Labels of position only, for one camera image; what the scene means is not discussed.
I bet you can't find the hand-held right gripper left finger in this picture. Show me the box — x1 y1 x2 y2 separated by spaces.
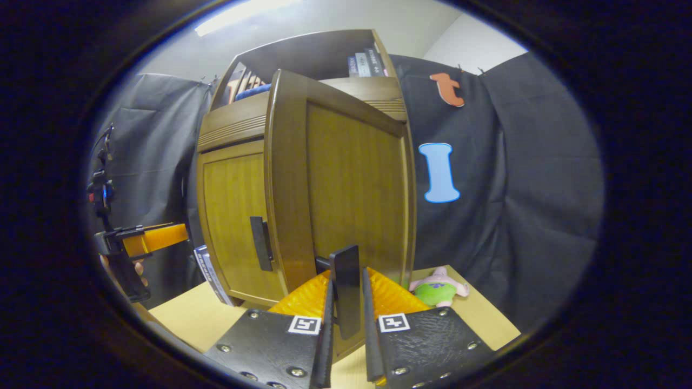
203 270 336 389

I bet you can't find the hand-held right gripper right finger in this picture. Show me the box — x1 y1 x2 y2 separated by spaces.
361 266 495 387

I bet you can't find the black door handle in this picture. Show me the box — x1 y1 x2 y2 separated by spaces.
249 216 274 272
315 244 362 340

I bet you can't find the wooden shoe cabinet door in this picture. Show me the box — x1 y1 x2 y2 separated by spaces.
264 69 417 363
197 139 290 308

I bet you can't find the wooden double-door shoe cabinet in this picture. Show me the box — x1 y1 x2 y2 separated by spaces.
196 29 417 363

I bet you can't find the wooden cabinet drawer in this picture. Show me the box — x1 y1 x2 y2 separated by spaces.
197 76 407 153

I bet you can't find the blue and white box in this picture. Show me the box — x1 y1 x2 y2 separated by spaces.
193 244 234 307

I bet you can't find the pink and green plush toy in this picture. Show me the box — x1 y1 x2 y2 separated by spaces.
408 266 470 308

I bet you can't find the blue folded cloth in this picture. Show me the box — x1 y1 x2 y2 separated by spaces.
234 84 272 102

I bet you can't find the black backdrop cloth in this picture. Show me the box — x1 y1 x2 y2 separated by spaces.
89 51 605 330

